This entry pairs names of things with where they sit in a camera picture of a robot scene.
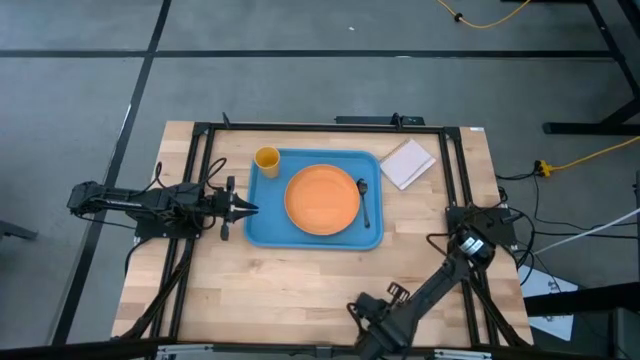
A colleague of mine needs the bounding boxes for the blue plastic tray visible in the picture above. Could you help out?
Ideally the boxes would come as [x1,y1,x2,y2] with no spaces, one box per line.
[243,147,385,251]

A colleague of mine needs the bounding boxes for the yellow cup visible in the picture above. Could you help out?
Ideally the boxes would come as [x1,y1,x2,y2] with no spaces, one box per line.
[253,145,282,180]

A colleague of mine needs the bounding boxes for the white spiral notebook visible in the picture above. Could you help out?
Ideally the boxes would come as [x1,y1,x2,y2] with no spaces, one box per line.
[378,137,437,192]

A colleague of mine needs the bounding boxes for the white cable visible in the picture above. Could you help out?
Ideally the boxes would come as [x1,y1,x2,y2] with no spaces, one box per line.
[532,207,640,256]

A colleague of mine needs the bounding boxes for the black cable bundle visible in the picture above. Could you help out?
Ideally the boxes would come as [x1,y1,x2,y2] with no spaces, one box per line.
[494,172,640,241]

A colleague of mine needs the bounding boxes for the black spoon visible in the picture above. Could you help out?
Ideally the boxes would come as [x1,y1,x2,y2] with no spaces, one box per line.
[355,178,372,230]

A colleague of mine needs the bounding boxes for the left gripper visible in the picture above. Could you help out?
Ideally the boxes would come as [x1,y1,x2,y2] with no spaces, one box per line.
[203,175,259,241]

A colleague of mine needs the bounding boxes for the black aluminium table frame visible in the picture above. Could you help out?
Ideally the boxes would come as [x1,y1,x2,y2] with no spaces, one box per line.
[112,112,534,360]

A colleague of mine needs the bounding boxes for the orange plate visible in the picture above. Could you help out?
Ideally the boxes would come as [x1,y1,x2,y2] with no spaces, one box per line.
[283,163,361,237]

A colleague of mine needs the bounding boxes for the white paper sheet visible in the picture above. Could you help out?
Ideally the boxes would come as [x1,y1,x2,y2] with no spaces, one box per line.
[517,264,580,342]

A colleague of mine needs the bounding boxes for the black table legs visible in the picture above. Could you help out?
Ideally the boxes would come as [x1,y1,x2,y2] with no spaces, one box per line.
[542,0,640,136]

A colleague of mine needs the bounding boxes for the yellow cable with plug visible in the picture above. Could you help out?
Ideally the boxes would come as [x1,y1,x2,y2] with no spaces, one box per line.
[534,135,640,179]

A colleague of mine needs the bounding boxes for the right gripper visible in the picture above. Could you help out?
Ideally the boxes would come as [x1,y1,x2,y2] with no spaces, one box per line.
[348,292,405,360]

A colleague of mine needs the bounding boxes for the black beam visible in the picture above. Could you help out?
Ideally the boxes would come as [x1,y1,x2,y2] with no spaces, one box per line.
[522,282,640,317]

